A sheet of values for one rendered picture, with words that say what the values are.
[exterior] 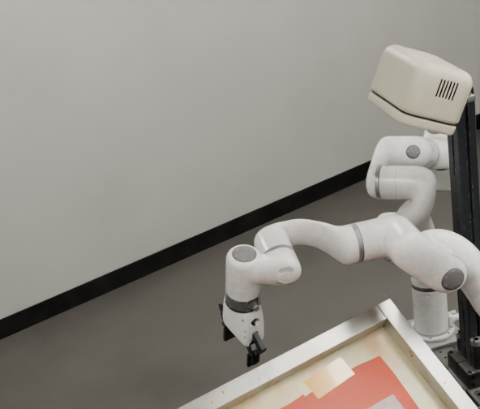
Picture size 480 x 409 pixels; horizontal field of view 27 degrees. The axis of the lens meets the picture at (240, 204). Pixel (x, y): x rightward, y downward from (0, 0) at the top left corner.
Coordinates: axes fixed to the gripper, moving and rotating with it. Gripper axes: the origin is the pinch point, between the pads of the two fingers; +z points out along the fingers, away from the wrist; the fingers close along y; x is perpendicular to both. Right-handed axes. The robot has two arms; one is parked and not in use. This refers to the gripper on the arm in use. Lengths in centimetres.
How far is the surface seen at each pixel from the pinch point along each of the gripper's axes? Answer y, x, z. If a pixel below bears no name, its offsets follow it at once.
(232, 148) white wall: 264, -180, 179
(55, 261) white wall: 257, -59, 203
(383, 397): -30.7, -14.9, -4.1
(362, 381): -25.8, -13.0, -5.4
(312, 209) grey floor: 239, -224, 229
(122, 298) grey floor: 235, -87, 228
